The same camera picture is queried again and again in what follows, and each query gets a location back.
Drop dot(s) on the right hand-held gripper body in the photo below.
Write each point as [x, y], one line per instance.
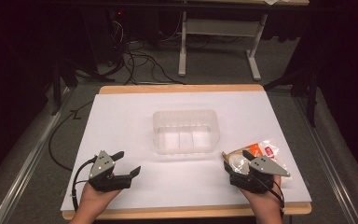
[261, 172]

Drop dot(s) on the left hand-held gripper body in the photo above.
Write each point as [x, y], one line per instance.
[101, 168]

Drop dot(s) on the clear snack packet orange red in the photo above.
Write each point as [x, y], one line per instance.
[254, 150]

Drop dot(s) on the clear plastic container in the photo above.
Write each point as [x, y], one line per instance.
[185, 132]

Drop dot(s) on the person's right hand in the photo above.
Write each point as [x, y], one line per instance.
[265, 202]

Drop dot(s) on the person's left hand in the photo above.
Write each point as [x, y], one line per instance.
[94, 199]

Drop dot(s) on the white table mat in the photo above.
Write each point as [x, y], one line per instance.
[180, 180]

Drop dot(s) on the black metal stand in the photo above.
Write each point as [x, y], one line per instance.
[56, 87]
[312, 99]

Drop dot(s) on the black equipment with red light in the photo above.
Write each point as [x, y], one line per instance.
[105, 34]

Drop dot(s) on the white-framed desk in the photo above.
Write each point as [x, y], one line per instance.
[182, 46]

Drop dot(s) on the metal floor rail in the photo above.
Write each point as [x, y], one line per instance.
[319, 146]
[28, 161]

